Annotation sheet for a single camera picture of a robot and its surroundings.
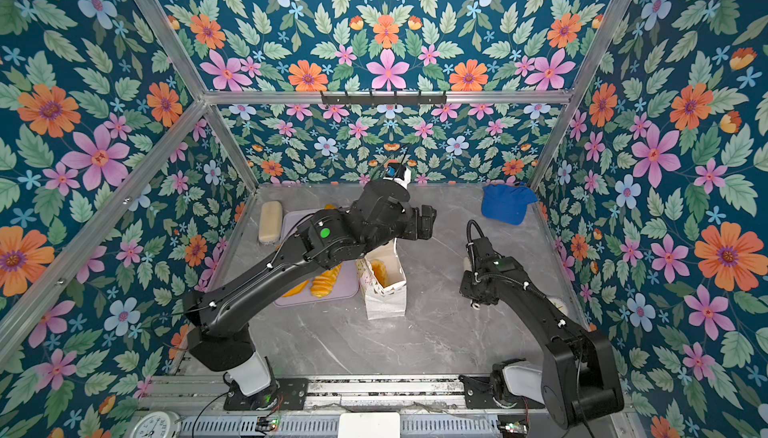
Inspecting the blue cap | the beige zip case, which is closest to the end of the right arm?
the blue cap

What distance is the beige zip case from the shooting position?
103 centimetres

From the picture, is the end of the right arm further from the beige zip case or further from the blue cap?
the beige zip case
